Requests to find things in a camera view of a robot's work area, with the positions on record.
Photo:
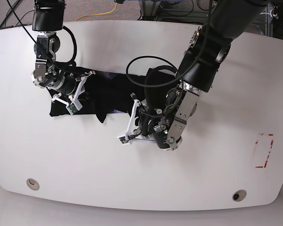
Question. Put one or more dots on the aluminium frame stand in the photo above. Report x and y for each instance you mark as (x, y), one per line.
(149, 9)

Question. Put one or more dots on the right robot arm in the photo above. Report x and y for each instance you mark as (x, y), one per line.
(47, 20)

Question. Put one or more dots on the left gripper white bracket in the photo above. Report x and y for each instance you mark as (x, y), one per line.
(134, 128)

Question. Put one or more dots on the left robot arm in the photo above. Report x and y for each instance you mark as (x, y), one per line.
(172, 93)

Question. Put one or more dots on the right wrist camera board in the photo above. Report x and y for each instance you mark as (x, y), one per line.
(74, 108)

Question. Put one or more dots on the right table cable grommet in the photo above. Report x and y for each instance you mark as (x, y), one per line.
(239, 195)

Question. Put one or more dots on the red tape rectangle marking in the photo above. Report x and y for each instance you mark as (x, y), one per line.
(262, 150)

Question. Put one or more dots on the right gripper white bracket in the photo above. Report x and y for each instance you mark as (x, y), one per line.
(69, 89)

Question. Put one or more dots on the black t-shirt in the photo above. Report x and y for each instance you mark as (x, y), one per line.
(109, 92)

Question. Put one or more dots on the left table cable grommet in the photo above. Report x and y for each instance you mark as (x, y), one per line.
(33, 184)

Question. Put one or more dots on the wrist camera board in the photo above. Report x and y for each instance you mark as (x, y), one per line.
(74, 108)
(123, 140)

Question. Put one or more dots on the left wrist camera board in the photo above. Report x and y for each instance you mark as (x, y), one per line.
(123, 140)

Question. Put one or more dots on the table cable grommet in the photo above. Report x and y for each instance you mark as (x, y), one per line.
(33, 184)
(239, 195)

